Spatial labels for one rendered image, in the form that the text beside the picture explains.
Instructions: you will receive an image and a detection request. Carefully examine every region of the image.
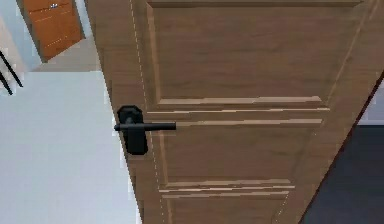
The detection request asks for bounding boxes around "orange wooden room door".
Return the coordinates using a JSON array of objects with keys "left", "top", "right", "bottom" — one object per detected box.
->
[{"left": 21, "top": 0, "right": 84, "bottom": 62}]

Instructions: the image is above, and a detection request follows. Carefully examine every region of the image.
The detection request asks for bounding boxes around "black door handle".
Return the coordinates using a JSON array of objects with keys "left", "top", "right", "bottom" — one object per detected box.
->
[{"left": 113, "top": 105, "right": 177, "bottom": 156}]

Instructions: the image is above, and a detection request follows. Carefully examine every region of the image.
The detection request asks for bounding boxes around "black thin-legged furniture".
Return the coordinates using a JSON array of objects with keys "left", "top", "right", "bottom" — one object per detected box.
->
[{"left": 0, "top": 50, "right": 24, "bottom": 96}]

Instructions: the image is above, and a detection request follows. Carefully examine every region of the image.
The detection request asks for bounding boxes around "brown wooden room door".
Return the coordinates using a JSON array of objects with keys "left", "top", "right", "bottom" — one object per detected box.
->
[{"left": 84, "top": 0, "right": 384, "bottom": 224}]

